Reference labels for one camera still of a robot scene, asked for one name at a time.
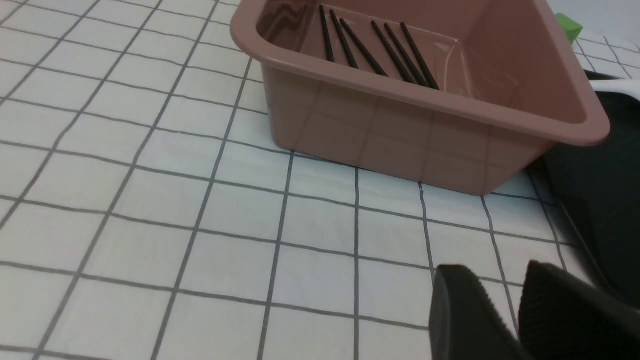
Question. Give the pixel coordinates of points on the green cube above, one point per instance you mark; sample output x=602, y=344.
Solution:
x=570, y=27

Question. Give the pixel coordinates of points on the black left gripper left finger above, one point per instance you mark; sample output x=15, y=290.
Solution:
x=464, y=323

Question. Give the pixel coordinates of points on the black plastic tray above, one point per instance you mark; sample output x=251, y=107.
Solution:
x=597, y=191

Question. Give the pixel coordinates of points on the pink plastic bin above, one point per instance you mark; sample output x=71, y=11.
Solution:
x=510, y=87

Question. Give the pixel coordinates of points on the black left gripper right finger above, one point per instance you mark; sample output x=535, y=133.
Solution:
x=561, y=317

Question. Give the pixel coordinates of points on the white grid tablecloth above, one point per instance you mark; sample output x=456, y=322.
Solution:
x=146, y=213

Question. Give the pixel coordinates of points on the black chopstick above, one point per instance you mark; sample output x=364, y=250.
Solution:
x=343, y=41
x=328, y=47
x=427, y=74
x=374, y=65
x=417, y=76
x=403, y=72

